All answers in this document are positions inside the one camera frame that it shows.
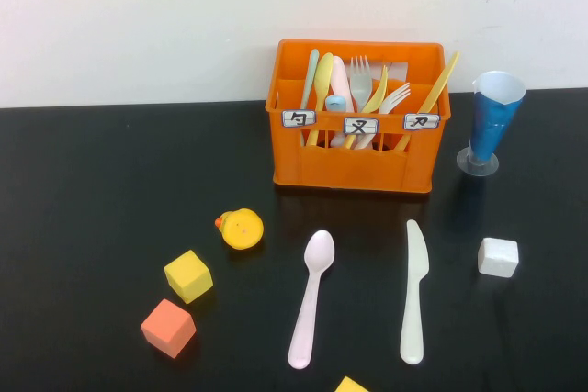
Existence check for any pink plastic spoon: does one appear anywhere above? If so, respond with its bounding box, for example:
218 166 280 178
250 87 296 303
329 55 355 148
288 229 336 371

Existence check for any white plastic knife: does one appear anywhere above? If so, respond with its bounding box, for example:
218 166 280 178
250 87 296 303
399 219 430 366

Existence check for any orange plastic cutlery crate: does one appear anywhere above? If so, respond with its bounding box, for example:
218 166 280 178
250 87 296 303
265 38 452 195

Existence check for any paper label reading spoon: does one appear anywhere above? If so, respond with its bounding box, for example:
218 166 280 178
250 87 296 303
280 109 318 129

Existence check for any yellow rubber duck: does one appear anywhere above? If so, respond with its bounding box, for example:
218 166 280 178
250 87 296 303
214 207 265 252

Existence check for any paper label reading fork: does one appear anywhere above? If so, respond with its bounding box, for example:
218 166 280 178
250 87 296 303
343 117 380 136

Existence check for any grey plastic fork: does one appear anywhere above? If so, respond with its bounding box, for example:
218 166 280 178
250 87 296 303
349 55 373 114

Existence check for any pale green plastic spoon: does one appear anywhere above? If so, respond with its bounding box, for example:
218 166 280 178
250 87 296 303
300 48 321 148

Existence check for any yellow plastic fork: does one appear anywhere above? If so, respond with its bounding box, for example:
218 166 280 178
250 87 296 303
345 64 390 150

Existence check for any white plastic fork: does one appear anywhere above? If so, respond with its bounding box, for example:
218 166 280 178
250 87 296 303
353 82 412 150

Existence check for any paper label reading knife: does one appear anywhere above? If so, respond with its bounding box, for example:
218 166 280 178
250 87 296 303
402 112 441 131

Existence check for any yellow foam cube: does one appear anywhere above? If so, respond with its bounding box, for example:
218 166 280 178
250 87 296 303
163 249 215 305
334 375 370 392

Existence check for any yellow plastic knife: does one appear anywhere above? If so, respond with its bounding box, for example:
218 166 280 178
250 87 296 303
393 50 460 152

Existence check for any clear beaker with blue paper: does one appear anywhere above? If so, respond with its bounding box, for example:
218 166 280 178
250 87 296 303
456 70 526 177

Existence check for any orange foam cube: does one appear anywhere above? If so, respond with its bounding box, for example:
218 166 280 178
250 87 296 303
140 298 198 359

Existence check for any white foam cube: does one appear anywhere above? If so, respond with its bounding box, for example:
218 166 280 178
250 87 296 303
477 237 520 279

